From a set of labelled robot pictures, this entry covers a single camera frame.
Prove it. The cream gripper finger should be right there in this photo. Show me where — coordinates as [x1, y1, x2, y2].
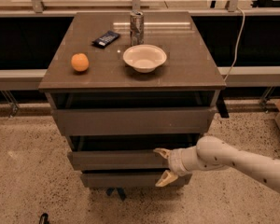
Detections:
[154, 147, 171, 160]
[155, 170, 178, 188]

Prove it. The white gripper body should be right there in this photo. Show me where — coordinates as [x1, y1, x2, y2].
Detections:
[168, 148, 192, 176]

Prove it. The grey drawer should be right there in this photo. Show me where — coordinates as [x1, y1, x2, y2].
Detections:
[66, 135, 203, 172]
[79, 170, 193, 189]
[53, 107, 216, 136]

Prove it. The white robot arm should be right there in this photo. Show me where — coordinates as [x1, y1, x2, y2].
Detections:
[154, 136, 280, 193]

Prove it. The grey top drawer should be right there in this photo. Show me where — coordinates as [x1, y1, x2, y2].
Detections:
[53, 107, 216, 136]

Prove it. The grey bottom drawer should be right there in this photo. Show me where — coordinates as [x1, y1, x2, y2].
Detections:
[79, 170, 193, 189]

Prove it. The grey drawer cabinet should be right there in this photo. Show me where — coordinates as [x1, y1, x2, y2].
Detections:
[37, 11, 227, 202]

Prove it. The white bowl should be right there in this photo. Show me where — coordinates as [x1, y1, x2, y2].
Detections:
[123, 45, 167, 73]

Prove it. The orange fruit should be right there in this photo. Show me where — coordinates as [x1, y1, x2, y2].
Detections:
[71, 53, 90, 72]

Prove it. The silver drink can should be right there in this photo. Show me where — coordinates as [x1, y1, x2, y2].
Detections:
[130, 10, 144, 46]

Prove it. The white cable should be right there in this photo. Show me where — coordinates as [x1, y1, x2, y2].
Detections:
[223, 7, 245, 82]

